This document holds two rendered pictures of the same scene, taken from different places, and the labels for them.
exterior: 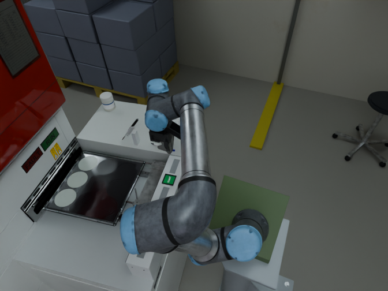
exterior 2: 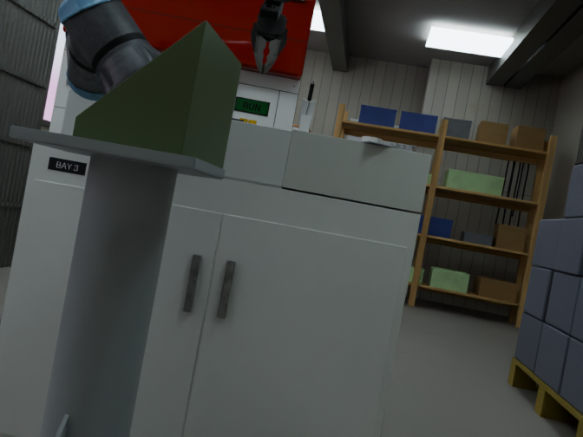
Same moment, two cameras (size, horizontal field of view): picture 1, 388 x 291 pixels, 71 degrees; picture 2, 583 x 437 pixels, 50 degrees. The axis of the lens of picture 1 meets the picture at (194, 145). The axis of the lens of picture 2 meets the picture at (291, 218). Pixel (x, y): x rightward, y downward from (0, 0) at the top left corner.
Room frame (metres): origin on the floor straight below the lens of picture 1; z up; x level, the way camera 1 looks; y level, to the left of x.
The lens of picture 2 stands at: (0.47, -1.42, 0.76)
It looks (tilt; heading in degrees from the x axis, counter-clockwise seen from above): 0 degrees down; 72
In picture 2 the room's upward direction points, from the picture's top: 10 degrees clockwise
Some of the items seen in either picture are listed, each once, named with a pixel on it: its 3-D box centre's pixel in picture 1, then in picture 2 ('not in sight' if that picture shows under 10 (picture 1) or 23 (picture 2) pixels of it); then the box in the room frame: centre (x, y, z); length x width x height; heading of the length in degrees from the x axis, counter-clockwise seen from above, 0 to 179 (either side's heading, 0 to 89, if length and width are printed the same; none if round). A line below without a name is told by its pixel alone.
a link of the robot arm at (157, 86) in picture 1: (158, 96); not in sight; (0.81, 0.12, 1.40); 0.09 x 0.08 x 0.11; 0
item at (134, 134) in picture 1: (131, 133); (304, 122); (1.01, 0.32, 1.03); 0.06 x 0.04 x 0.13; 74
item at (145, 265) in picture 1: (162, 211); (178, 140); (0.64, 0.15, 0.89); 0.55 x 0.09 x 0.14; 164
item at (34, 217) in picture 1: (58, 178); not in sight; (0.84, 0.69, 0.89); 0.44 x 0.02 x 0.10; 164
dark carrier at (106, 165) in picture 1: (96, 183); not in sight; (0.80, 0.49, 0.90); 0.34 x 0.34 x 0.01; 74
